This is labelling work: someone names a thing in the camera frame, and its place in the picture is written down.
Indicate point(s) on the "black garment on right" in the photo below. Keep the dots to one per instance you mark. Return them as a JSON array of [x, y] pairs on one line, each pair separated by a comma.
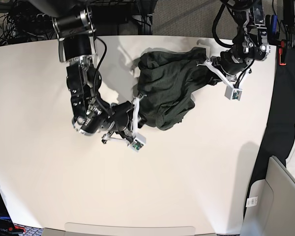
[[279, 135]]

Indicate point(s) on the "blue handled clamp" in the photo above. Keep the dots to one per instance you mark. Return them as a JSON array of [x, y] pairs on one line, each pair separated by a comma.
[[271, 25]]

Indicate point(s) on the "red clamp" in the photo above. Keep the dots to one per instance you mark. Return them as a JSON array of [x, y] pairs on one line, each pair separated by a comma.
[[282, 52]]

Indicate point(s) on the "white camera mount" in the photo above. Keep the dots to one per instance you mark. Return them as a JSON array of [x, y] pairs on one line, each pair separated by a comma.
[[233, 83], [130, 133]]

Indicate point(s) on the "white price tag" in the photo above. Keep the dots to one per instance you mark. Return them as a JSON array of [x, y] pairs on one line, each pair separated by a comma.
[[252, 201]]

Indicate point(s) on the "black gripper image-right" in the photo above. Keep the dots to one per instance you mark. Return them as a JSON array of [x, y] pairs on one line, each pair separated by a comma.
[[212, 77]]

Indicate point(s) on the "grey plastic bin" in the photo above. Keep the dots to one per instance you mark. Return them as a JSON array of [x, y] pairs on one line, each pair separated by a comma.
[[274, 215]]

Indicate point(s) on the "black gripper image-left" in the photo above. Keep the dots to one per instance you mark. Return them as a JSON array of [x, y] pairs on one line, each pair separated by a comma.
[[142, 118]]

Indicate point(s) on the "black robot arm image-left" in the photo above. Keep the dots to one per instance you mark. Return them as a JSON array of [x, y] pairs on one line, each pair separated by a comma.
[[75, 32]]

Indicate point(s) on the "dark green long-sleeve shirt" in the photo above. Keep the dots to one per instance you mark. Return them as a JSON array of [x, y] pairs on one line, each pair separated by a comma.
[[168, 79]]

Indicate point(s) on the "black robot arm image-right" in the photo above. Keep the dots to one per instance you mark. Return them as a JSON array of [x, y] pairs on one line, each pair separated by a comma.
[[250, 43]]

